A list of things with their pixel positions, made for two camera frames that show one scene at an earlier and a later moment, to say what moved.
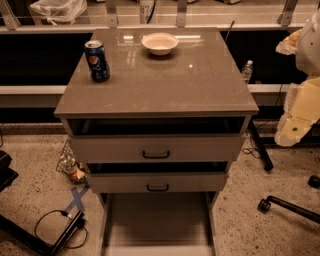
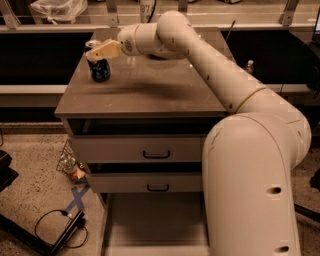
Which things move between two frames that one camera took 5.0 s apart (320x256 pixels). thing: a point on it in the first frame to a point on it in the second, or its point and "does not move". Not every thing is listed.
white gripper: (309, 50) to (128, 40)
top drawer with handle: (153, 148) does not move
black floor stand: (76, 223) does not move
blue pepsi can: (97, 62) does not move
